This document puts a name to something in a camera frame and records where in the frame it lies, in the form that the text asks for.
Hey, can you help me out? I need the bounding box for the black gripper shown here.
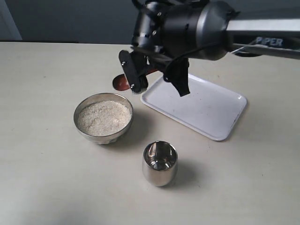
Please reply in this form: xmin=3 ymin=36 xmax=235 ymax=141
xmin=119 ymin=0 xmax=190 ymax=97

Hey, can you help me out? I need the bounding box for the dark red wooden spoon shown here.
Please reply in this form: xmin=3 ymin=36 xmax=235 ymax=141
xmin=112 ymin=68 xmax=158 ymax=94

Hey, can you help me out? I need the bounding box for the steel cup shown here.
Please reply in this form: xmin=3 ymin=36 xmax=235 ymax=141
xmin=142 ymin=141 xmax=178 ymax=187

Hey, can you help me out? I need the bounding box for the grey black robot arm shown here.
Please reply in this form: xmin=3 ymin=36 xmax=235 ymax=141
xmin=112 ymin=0 xmax=300 ymax=96

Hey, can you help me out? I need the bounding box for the steel bowl of rice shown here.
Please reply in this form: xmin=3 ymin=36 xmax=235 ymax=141
xmin=73 ymin=93 xmax=134 ymax=145

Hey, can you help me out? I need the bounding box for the white rectangular tray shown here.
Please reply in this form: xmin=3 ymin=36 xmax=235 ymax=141
xmin=141 ymin=75 xmax=247 ymax=142

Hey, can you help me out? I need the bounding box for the black cable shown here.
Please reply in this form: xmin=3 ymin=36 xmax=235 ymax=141
xmin=164 ymin=42 xmax=225 ymax=71

